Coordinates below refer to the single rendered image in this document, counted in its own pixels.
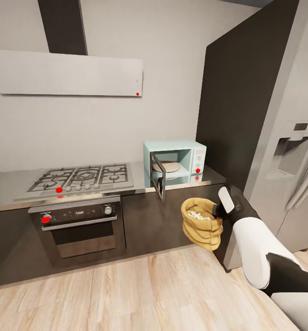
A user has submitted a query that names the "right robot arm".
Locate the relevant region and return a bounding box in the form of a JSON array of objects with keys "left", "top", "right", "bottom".
[{"left": 212, "top": 185, "right": 308, "bottom": 331}]

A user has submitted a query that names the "popcorn bag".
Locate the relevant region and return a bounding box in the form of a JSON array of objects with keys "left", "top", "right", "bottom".
[{"left": 181, "top": 197, "right": 223, "bottom": 251}]

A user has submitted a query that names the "microwave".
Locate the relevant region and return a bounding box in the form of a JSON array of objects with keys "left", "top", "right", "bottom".
[{"left": 143, "top": 138, "right": 206, "bottom": 203}]

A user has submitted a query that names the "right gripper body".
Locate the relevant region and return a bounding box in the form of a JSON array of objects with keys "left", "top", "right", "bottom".
[{"left": 212, "top": 204, "right": 229, "bottom": 220}]

